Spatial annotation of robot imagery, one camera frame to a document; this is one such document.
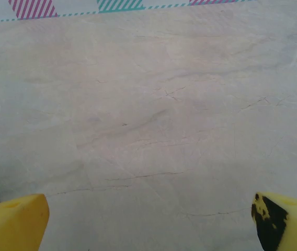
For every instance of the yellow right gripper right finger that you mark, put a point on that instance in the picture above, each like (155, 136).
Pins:
(295, 227)

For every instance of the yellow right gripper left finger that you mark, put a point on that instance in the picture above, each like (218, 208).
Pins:
(12, 225)

